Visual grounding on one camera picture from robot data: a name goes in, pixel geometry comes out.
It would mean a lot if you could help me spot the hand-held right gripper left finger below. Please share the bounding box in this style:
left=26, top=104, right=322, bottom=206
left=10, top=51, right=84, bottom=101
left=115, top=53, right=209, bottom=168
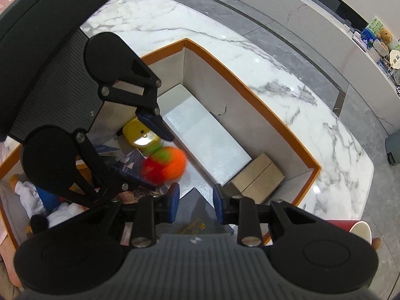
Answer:
left=75, top=183, right=181, bottom=248

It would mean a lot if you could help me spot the orange green plush ball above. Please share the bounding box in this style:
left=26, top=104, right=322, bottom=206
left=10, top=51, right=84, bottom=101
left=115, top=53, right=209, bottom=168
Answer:
left=141, top=145, right=188, bottom=185

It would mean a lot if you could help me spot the bear plush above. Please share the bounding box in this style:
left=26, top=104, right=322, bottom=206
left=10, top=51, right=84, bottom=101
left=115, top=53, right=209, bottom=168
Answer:
left=9, top=174, right=79, bottom=226

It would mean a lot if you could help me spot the brown wooden block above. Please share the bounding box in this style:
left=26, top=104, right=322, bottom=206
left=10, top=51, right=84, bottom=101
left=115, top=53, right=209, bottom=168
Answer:
left=224, top=152, right=286, bottom=206

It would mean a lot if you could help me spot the white plush toy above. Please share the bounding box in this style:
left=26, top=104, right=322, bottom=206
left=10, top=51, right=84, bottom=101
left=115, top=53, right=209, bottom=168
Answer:
left=29, top=202, right=89, bottom=236

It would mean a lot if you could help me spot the yellow toy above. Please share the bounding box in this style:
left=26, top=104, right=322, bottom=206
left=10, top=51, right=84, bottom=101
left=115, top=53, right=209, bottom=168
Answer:
left=122, top=116, right=163, bottom=149

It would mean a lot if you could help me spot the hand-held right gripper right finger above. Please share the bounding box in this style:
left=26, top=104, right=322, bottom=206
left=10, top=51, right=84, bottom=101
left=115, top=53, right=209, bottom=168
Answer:
left=213, top=184, right=326, bottom=247

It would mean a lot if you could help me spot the orange cardboard box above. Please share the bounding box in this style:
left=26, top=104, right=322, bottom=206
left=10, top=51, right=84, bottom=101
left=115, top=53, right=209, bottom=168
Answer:
left=0, top=37, right=322, bottom=248

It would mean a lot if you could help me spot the white paper fan sign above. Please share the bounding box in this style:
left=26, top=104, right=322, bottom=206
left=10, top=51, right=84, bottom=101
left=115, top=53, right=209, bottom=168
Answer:
left=385, top=48, right=400, bottom=70

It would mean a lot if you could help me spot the red cup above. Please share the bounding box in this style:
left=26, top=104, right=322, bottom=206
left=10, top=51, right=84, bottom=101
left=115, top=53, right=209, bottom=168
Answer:
left=326, top=219, right=373, bottom=248

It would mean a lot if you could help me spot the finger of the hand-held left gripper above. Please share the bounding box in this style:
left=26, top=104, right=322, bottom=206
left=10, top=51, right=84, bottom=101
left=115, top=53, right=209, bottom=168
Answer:
left=98, top=42, right=175, bottom=142
left=62, top=131, right=157, bottom=209

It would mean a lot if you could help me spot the dark grey gift box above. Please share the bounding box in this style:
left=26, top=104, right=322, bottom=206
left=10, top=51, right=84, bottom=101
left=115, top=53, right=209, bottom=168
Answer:
left=157, top=187, right=235, bottom=237

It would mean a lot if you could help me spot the small brown teddy bear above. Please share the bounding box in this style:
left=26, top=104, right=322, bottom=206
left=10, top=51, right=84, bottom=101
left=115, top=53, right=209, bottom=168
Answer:
left=376, top=28, right=394, bottom=45

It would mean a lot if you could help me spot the white box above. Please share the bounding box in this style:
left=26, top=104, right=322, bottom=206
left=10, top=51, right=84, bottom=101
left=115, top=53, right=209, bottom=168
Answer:
left=162, top=84, right=253, bottom=179

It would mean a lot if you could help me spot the grey trash bin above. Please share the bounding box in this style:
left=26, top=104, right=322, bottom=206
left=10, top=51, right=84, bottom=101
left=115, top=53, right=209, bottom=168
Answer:
left=384, top=131, right=400, bottom=166

